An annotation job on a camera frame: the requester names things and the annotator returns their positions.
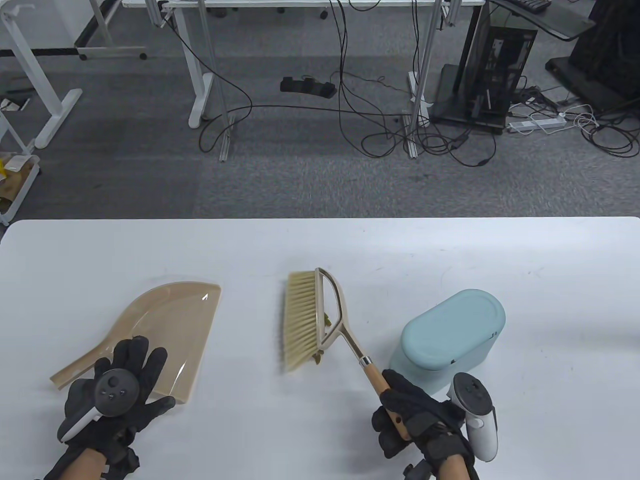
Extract white table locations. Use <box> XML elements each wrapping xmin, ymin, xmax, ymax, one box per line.
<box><xmin>0</xmin><ymin>216</ymin><xmax>640</xmax><ymax>480</ymax></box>

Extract black cable bundle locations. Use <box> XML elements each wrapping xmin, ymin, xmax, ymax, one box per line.
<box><xmin>580</xmin><ymin>97</ymin><xmax>640</xmax><ymax>158</ymax></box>

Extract beige brush with wooden handle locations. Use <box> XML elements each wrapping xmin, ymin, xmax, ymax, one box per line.
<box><xmin>284</xmin><ymin>268</ymin><xmax>411</xmax><ymax>441</ymax></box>

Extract black wrist sensor module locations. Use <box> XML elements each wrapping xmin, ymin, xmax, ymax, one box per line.
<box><xmin>402</xmin><ymin>460</ymin><xmax>436</xmax><ymax>480</ymax></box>

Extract white desk leg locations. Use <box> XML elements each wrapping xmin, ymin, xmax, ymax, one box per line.
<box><xmin>0</xmin><ymin>5</ymin><xmax>83</xmax><ymax>149</ymax></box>

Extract person's left forearm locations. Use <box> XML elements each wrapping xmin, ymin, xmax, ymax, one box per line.
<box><xmin>42</xmin><ymin>447</ymin><xmax>108</xmax><ymax>480</ymax></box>

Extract black equipment stand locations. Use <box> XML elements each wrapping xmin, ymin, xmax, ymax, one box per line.
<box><xmin>545</xmin><ymin>0</ymin><xmax>640</xmax><ymax>113</ymax></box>

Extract person's right hand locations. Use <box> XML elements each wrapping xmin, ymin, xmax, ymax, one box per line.
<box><xmin>371</xmin><ymin>369</ymin><xmax>476</xmax><ymax>461</ymax></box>

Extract beige plastic dustpan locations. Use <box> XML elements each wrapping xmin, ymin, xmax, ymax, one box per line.
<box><xmin>50</xmin><ymin>281</ymin><xmax>222</xmax><ymax>405</ymax></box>

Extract dark glass desk top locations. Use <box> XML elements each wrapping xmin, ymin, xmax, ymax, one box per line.
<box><xmin>487</xmin><ymin>0</ymin><xmax>596</xmax><ymax>41</ymax></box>

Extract light blue desktop trash can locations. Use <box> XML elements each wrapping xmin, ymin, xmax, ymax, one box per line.
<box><xmin>390</xmin><ymin>289</ymin><xmax>506</xmax><ymax>398</ymax></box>

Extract black computer tower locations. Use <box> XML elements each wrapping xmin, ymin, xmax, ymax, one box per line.
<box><xmin>431</xmin><ymin>0</ymin><xmax>538</xmax><ymax>135</ymax></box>

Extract long black floor cable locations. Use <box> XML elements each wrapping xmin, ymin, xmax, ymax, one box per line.
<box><xmin>159</xmin><ymin>2</ymin><xmax>416</xmax><ymax>153</ymax></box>

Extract person's right forearm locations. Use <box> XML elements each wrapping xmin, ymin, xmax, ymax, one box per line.
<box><xmin>435</xmin><ymin>452</ymin><xmax>473</xmax><ymax>480</ymax></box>

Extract white cable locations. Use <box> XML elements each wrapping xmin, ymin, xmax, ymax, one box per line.
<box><xmin>562</xmin><ymin>102</ymin><xmax>601</xmax><ymax>135</ymax></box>

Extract person's left hand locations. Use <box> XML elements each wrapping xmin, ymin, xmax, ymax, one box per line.
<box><xmin>57</xmin><ymin>336</ymin><xmax>177</xmax><ymax>473</ymax></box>

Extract white power strip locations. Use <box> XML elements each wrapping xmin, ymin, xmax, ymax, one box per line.
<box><xmin>507</xmin><ymin>116</ymin><xmax>568</xmax><ymax>134</ymax></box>

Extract black and white controller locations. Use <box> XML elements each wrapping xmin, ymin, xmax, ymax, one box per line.
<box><xmin>447</xmin><ymin>372</ymin><xmax>499</xmax><ymax>462</ymax></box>
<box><xmin>59</xmin><ymin>368</ymin><xmax>140</xmax><ymax>443</ymax></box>

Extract white desk with legs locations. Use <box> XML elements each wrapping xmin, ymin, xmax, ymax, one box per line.
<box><xmin>121</xmin><ymin>0</ymin><xmax>486</xmax><ymax>128</ymax></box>

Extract tangled black hanging cables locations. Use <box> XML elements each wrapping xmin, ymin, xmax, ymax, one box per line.
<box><xmin>327</xmin><ymin>0</ymin><xmax>497</xmax><ymax>168</ymax></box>

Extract white rolling stand base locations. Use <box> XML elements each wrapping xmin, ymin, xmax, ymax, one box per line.
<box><xmin>74</xmin><ymin>0</ymin><xmax>148</xmax><ymax>61</ymax></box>

